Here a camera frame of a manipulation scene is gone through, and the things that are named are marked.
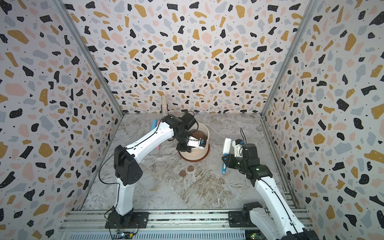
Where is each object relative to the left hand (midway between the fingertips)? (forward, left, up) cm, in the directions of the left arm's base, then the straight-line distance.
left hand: (192, 147), depth 84 cm
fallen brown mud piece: (-8, +6, -16) cm, 19 cm away
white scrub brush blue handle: (-1, -19, +4) cm, 19 cm away
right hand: (-7, -17, 0) cm, 19 cm away
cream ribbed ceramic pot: (-1, -3, -5) cm, 6 cm away
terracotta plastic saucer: (-1, +3, -13) cm, 13 cm away
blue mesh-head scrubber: (+30, +30, -14) cm, 44 cm away
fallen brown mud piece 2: (-5, +1, -16) cm, 17 cm away
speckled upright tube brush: (+31, +19, +4) cm, 36 cm away
